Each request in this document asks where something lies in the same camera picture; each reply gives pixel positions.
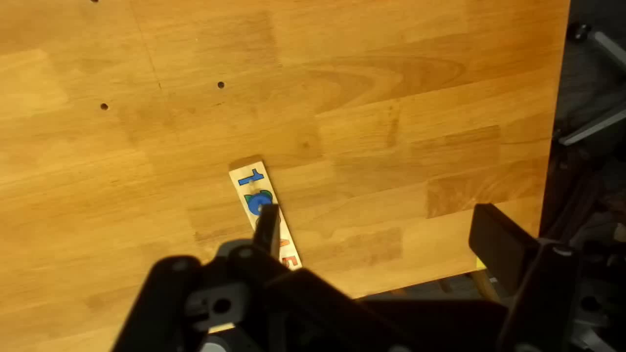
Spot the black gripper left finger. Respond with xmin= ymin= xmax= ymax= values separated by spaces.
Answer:
xmin=250 ymin=201 xmax=283 ymax=259

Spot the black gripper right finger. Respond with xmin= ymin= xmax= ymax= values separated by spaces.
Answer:
xmin=467 ymin=201 xmax=541 ymax=279

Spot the blue disk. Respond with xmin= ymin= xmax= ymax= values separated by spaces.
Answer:
xmin=242 ymin=187 xmax=275 ymax=218

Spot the blue cross puzzle piece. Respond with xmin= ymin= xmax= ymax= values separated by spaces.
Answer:
xmin=236 ymin=165 xmax=265 ymax=187

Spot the grey metal bar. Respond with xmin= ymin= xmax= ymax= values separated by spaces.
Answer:
xmin=586 ymin=27 xmax=626 ymax=66
xmin=557 ymin=103 xmax=626 ymax=148

